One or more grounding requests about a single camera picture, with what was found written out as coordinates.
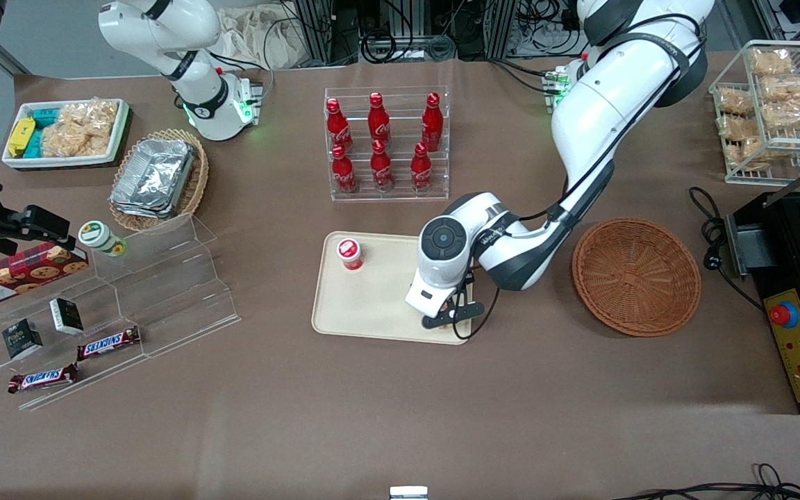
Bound black base cables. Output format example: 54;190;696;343
489;58;555;94

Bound beige cloth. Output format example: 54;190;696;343
216;6;300;70

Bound stack of foil containers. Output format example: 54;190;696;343
110;137;196;219

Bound clear acrylic bottle rack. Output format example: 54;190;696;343
324;85;451;203

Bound clear bag of pastry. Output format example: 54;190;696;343
725;137;779;172
761;97;800;131
760;75;800;105
717;87;755;117
717;115;762;143
749;47;794;77

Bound small black box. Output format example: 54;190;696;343
49;297;85;336
1;318;44;360

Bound black floor cable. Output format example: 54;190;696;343
612;463;800;500

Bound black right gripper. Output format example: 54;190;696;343
0;206;74;244

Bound oval light wicker basket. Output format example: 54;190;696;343
108;128;210;233

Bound brown chocolate bar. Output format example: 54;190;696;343
8;362;79;394
76;326;142;362

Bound clear acrylic stepped shelf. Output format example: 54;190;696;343
0;212;241;412

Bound round brown wicker basket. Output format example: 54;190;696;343
572;217;701;338

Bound beige plastic tray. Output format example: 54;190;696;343
312;231;475;345

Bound red cola bottle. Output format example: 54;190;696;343
325;97;353;155
410;142;433;192
331;144;359;194
368;92;392;150
421;92;444;152
370;139;394;192

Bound yellow snack packet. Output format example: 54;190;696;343
8;117;36;158

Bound white jar with green lid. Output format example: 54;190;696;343
78;220;127;258

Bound black coiled cables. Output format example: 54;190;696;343
362;0;458;62

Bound white rectangular bin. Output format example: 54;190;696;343
1;98;131;170

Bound bag of rice crackers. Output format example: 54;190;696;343
40;101;119;158

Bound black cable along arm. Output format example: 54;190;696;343
452;14;708;341

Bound red tartan cookie box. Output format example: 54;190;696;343
0;241;90;310

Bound aluminium frame post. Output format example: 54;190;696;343
487;0;520;60
296;0;360;67

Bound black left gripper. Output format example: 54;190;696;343
422;274;485;329

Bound small cup with red lid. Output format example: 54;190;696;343
336;238;364;272

